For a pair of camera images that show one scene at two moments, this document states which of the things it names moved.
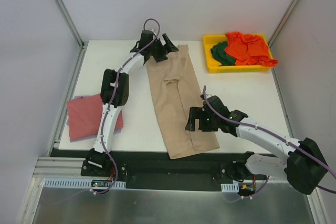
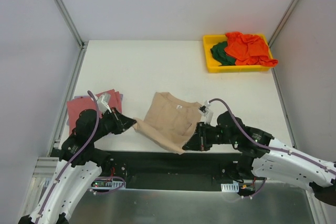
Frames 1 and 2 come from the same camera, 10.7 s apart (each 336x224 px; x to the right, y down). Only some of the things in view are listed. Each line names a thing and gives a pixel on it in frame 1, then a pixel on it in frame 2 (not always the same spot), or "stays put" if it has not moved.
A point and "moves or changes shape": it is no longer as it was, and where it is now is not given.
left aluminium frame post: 63,9 stays put
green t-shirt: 220,55 stays put
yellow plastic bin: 213,65 stays put
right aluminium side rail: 281,103 stays put
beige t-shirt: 175,89 moves or changes shape
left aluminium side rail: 67,102 stays put
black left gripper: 159,49 -> 115,121
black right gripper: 198,119 -> 202,136
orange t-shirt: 249,50 stays put
